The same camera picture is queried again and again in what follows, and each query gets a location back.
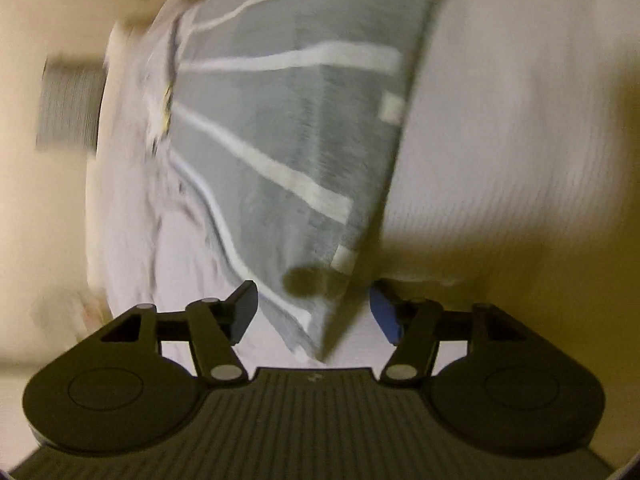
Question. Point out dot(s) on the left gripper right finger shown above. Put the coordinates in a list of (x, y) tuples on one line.
[(411, 327)]

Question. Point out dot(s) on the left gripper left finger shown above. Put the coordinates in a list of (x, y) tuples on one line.
[(215, 326)]

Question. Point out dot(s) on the grey white striped t-shirt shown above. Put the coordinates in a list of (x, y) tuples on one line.
[(286, 116)]

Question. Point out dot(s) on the white duvet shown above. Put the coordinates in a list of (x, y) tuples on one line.
[(463, 150)]

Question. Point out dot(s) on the grey striped pillow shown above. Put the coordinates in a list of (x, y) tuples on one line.
[(70, 101)]

